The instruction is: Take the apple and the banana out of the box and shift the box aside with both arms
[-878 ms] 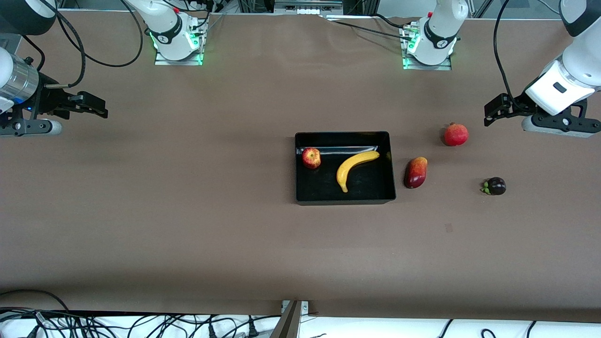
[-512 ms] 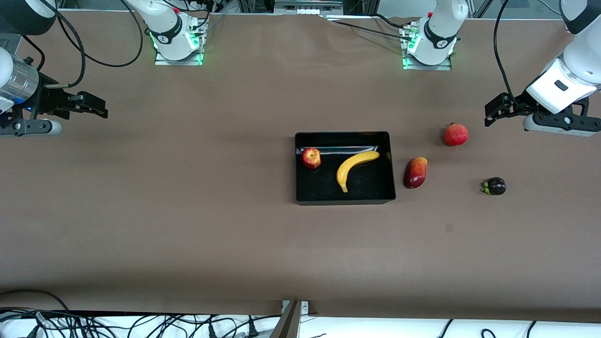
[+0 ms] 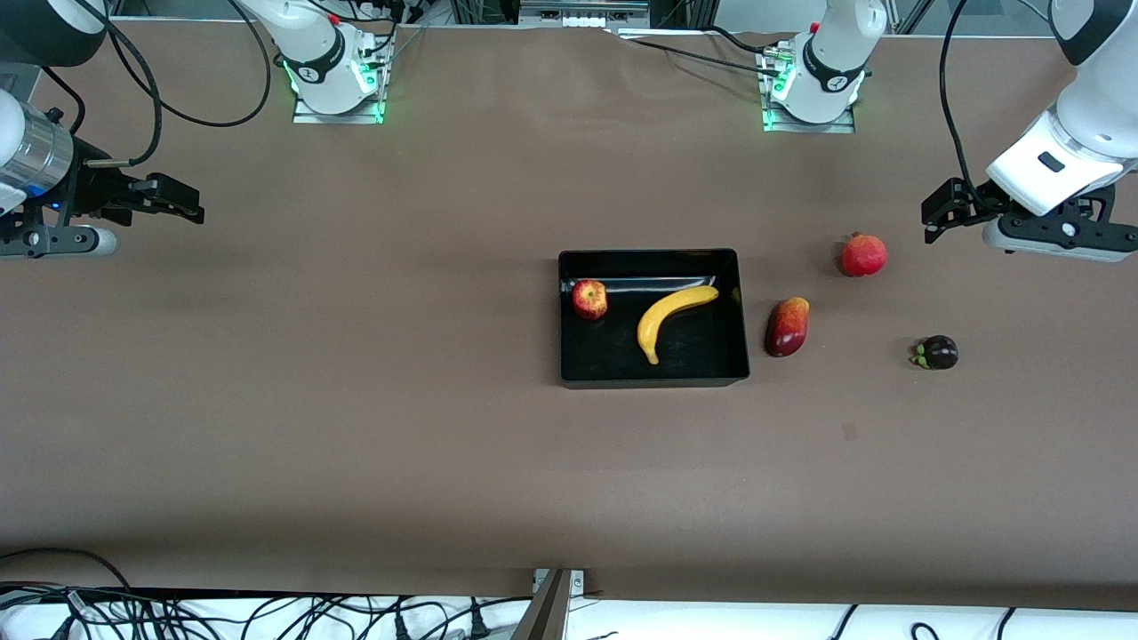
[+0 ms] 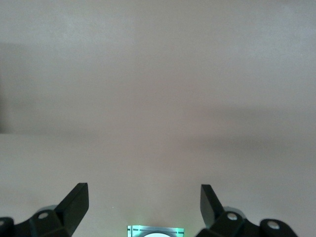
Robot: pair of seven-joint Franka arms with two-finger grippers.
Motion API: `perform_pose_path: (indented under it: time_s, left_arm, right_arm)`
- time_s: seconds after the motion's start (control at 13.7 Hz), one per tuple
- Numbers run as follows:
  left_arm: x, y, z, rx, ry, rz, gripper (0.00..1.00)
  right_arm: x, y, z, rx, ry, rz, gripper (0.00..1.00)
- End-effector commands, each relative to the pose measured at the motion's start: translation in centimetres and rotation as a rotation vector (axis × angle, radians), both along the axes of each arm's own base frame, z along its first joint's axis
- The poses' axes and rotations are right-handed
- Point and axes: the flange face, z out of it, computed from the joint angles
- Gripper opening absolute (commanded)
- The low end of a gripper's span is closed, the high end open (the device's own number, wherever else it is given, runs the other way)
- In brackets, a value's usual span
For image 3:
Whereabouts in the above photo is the black rectangular plastic tray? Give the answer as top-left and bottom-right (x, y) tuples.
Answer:
(557, 248), (750, 390)

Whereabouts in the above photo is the yellow banana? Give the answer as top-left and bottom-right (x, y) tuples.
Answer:
(637, 285), (719, 365)

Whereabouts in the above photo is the red yellow apple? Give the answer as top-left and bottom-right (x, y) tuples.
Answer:
(572, 279), (610, 321)

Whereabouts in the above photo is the red pomegranate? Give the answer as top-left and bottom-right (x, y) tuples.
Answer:
(840, 232), (888, 278)

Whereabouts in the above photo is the dark purple mangosteen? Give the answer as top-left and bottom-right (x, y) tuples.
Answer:
(910, 334), (959, 372)

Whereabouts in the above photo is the red yellow mango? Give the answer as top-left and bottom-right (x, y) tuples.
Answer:
(765, 297), (811, 358)

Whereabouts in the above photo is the brown table cover sheet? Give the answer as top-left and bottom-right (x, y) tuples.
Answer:
(0, 16), (1138, 598)

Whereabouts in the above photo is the grey device with ports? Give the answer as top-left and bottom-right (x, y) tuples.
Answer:
(518, 0), (652, 29)

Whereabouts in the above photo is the aluminium profile bar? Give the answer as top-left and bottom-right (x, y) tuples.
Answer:
(511, 569), (574, 640)

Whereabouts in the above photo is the right arm wrist camera bar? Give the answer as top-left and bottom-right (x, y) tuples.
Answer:
(0, 209), (118, 260)

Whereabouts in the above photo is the arm wrist camera bar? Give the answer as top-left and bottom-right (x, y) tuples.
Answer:
(0, 209), (118, 260)
(982, 191), (1138, 264)

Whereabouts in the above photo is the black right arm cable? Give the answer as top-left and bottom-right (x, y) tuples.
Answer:
(40, 0), (272, 172)

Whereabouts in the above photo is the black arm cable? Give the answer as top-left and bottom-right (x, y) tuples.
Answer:
(40, 0), (272, 172)
(940, 0), (1001, 214)

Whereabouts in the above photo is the left arm wrist camera bar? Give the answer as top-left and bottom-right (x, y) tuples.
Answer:
(982, 191), (1138, 264)

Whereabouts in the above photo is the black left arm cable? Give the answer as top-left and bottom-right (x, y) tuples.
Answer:
(940, 0), (1001, 214)

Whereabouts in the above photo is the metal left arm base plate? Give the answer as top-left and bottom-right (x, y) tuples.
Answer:
(762, 53), (856, 134)

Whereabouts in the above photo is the aluminium extrusion post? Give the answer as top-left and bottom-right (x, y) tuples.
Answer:
(892, 0), (936, 36)

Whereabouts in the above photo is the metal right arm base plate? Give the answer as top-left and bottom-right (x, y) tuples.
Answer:
(293, 93), (385, 125)

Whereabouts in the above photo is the black base connector cable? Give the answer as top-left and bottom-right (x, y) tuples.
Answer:
(351, 0), (428, 99)

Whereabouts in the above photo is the thin black table cable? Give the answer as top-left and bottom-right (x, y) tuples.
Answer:
(613, 25), (788, 76)

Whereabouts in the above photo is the black looped cable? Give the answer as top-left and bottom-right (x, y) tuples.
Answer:
(0, 547), (132, 595)

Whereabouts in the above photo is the black cable bundle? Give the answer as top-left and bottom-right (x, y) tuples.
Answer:
(0, 582), (214, 640)

